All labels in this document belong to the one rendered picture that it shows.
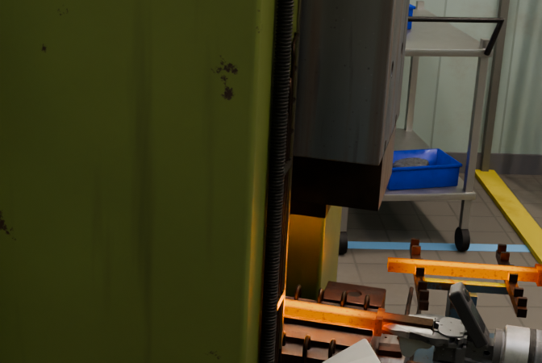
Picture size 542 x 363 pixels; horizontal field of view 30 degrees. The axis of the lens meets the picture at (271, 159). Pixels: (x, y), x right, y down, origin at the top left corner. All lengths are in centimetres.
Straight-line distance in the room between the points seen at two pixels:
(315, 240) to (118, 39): 88
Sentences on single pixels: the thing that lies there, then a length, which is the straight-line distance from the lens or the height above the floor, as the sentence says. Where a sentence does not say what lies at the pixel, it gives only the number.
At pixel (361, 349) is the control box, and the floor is 119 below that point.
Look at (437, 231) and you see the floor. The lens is 498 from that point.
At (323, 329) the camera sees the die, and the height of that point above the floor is 99.
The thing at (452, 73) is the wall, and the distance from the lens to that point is 568.
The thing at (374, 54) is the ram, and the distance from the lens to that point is 153.
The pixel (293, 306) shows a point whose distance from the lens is 189.
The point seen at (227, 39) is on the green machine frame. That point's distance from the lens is 129.
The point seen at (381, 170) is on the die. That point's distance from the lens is 164.
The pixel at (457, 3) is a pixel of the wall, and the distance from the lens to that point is 560.
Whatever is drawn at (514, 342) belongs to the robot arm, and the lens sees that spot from 185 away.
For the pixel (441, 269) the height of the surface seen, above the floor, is 92.
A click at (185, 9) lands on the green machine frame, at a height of 164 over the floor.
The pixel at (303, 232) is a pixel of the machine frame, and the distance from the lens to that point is 208.
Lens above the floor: 187
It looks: 19 degrees down
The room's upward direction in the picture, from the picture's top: 3 degrees clockwise
